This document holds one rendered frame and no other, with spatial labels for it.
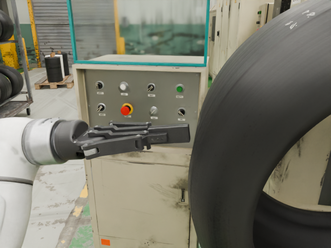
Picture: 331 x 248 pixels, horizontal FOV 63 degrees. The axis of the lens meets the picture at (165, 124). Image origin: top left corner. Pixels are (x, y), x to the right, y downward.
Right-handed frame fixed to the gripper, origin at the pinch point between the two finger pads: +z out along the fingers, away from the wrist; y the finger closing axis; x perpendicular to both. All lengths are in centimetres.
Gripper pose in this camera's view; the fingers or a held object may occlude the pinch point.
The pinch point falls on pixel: (169, 134)
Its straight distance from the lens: 47.0
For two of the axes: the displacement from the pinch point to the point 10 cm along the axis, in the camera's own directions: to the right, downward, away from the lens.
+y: 1.8, -3.5, 9.2
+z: 9.7, -0.7, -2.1
